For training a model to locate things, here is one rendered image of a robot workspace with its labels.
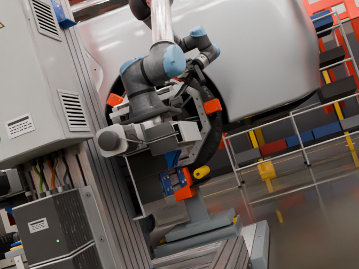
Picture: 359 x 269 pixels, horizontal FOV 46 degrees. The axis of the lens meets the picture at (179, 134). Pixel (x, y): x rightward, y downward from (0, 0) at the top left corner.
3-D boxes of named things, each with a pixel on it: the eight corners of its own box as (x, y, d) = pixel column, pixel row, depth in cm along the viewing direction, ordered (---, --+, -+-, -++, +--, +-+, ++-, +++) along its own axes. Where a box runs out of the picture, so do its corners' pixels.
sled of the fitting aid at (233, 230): (243, 227, 272) (238, 212, 273) (239, 241, 237) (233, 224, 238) (172, 247, 283) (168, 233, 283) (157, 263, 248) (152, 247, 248)
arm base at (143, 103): (160, 109, 159) (152, 84, 160) (125, 122, 163) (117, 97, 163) (171, 110, 174) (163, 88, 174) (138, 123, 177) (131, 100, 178)
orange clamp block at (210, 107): (208, 115, 246) (222, 110, 244) (205, 115, 238) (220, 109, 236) (204, 104, 246) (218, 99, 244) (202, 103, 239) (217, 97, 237)
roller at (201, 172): (211, 172, 266) (208, 164, 266) (203, 177, 237) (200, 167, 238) (203, 175, 267) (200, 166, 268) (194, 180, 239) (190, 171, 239)
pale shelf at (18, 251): (96, 228, 216) (94, 222, 216) (82, 236, 199) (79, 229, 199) (25, 250, 225) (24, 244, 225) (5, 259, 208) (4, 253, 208)
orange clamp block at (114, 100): (127, 100, 257) (115, 93, 259) (123, 99, 249) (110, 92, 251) (123, 110, 257) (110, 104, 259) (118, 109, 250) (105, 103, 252)
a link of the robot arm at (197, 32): (181, 36, 212) (191, 55, 217) (201, 27, 208) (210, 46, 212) (184, 31, 219) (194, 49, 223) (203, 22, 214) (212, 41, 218)
